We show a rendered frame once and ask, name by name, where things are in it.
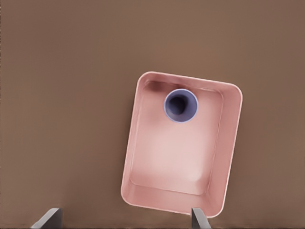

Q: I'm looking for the lavender blue cup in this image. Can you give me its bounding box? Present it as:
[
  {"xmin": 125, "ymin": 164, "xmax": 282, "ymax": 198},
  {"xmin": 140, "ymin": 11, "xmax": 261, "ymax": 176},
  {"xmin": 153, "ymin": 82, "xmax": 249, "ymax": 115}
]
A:
[{"xmin": 163, "ymin": 88, "xmax": 199, "ymax": 124}]

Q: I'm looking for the pink rectangular box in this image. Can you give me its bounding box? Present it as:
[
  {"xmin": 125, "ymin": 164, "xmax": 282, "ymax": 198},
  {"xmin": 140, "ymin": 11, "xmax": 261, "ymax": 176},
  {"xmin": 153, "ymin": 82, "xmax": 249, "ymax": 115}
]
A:
[{"xmin": 120, "ymin": 71, "xmax": 244, "ymax": 219}]

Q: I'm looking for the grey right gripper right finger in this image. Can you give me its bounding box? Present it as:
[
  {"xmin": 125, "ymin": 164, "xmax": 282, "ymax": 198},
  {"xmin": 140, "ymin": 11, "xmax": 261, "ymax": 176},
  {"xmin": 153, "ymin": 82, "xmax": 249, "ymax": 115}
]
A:
[{"xmin": 191, "ymin": 207, "xmax": 211, "ymax": 229}]

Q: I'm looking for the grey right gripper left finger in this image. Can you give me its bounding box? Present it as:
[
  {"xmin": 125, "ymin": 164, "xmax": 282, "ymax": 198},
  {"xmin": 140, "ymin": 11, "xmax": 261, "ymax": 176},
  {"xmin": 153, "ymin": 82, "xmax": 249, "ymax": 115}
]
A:
[{"xmin": 30, "ymin": 208, "xmax": 64, "ymax": 229}]

